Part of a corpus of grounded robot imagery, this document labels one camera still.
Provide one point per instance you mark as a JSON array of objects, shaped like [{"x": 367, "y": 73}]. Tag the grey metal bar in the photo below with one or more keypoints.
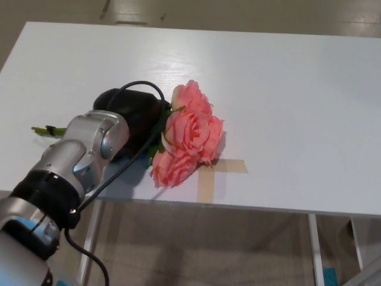
[{"x": 370, "y": 271}]

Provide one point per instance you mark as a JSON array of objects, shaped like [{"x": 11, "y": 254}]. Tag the pink rose bouquet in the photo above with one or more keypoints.
[{"x": 190, "y": 131}]

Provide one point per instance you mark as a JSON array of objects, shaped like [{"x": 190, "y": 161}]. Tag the wide white table leg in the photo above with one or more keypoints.
[{"x": 316, "y": 253}]

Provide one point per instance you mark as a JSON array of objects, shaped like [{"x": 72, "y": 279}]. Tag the slanted white table leg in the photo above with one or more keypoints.
[{"x": 90, "y": 238}]

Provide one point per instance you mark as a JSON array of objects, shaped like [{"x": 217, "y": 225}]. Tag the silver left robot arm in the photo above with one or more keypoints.
[{"x": 65, "y": 161}]

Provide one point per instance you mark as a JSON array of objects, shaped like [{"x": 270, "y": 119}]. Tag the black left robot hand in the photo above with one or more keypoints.
[{"x": 140, "y": 119}]

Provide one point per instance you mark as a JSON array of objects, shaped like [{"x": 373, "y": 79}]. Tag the thin white table leg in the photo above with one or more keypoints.
[{"x": 357, "y": 244}]

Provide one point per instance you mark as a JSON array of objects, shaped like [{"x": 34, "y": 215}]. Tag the short beige tape strip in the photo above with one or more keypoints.
[{"x": 233, "y": 167}]

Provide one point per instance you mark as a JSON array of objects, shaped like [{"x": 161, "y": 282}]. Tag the teal floor object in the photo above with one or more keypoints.
[{"x": 329, "y": 277}]

